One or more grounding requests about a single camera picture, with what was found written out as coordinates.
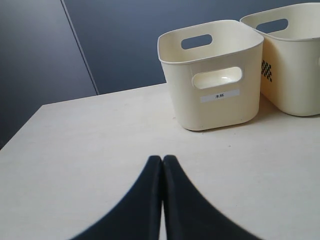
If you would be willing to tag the cream middle storage bin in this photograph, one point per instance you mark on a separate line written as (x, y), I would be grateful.
(290, 67)

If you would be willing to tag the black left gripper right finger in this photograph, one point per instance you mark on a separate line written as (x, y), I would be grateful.
(188, 215)

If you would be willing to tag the cream storage bin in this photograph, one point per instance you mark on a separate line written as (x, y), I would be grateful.
(290, 67)
(213, 73)

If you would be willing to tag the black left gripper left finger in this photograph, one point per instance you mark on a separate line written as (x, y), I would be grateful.
(137, 216)

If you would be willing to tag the cream left storage bin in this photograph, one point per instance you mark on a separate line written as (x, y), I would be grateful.
(213, 73)

